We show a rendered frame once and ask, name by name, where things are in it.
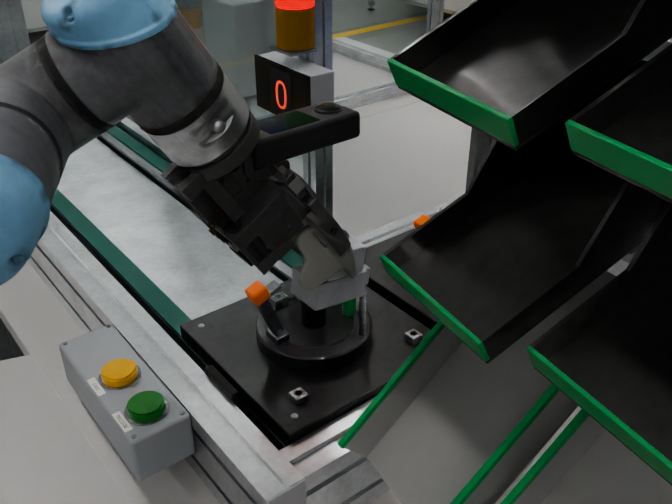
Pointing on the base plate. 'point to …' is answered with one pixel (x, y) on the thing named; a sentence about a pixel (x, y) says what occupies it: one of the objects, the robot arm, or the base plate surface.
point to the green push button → (146, 406)
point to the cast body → (326, 296)
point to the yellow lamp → (295, 29)
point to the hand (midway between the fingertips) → (335, 251)
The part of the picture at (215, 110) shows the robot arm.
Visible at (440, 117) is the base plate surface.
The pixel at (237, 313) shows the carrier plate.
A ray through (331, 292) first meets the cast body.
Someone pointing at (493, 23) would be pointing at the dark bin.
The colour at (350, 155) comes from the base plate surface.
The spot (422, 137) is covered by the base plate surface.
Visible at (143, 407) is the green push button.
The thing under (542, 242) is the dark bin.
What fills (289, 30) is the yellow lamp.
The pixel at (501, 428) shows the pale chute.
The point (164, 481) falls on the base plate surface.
